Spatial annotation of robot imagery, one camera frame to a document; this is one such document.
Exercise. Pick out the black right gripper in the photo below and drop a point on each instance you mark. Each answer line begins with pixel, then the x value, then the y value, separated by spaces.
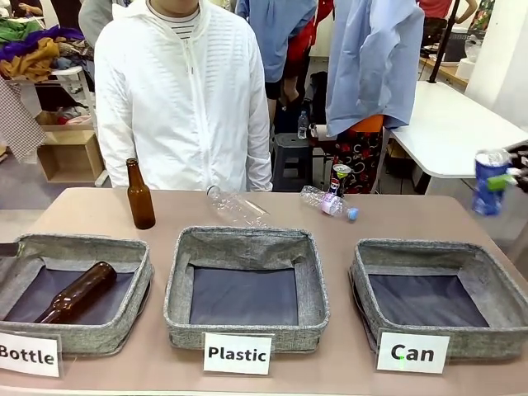
pixel 521 165

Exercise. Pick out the crushed blue can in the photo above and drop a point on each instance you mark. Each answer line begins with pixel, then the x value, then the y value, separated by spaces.
pixel 490 177

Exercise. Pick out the dark blue soda can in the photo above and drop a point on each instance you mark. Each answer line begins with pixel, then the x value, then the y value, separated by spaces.
pixel 340 181

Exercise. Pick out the grey fabric basket Can label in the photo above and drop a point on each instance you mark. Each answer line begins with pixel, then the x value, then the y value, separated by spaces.
pixel 486 342

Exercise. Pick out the white sign reading Can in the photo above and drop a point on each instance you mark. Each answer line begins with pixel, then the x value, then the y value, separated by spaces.
pixel 412 353

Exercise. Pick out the grey fabric basket Plastic label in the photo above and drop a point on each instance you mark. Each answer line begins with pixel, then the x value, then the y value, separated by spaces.
pixel 247 330

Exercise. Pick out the grey fabric basket Bottle label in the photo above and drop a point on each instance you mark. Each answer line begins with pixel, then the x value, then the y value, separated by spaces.
pixel 82 330

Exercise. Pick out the white round appliance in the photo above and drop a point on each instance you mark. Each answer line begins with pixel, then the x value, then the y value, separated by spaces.
pixel 472 55

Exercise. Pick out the red black floral skirt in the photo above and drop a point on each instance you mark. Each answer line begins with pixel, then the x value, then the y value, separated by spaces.
pixel 361 156

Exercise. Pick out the hanging light blue shirt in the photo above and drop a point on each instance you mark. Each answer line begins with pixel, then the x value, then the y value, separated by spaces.
pixel 371 66

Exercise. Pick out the crushed plastic bottle blue cap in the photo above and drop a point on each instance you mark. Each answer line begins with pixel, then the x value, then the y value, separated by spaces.
pixel 326 202

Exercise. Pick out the small water bottle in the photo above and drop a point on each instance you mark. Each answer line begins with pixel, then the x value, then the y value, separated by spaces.
pixel 303 125

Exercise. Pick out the grey plastic stool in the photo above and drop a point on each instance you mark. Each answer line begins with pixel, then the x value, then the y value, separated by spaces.
pixel 290 161

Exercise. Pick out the person in blue shirt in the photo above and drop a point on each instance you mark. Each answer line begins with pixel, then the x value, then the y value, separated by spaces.
pixel 280 37

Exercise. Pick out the clear plastic bottle without cap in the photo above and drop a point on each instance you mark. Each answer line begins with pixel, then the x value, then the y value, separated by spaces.
pixel 237 208

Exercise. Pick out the white sign reading Plastic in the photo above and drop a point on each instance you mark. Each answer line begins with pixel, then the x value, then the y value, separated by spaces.
pixel 237 354

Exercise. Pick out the person in white jacket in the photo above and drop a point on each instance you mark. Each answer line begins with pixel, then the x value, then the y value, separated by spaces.
pixel 181 107

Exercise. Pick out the brown glass bottle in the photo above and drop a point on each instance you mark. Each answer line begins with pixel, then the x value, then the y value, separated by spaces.
pixel 78 290
pixel 140 202

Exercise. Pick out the wooden open box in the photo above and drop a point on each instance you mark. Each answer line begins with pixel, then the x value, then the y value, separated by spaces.
pixel 70 158

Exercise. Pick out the white clothes rack table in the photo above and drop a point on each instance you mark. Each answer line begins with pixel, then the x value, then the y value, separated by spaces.
pixel 62 78

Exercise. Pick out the pile of coloured clothes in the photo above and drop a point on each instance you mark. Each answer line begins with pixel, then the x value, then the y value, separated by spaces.
pixel 37 51

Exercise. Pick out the checked cloth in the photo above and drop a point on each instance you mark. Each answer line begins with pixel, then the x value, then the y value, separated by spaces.
pixel 18 119

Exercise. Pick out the white sign reading Bottle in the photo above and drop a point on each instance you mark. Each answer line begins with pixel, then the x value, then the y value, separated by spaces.
pixel 26 355

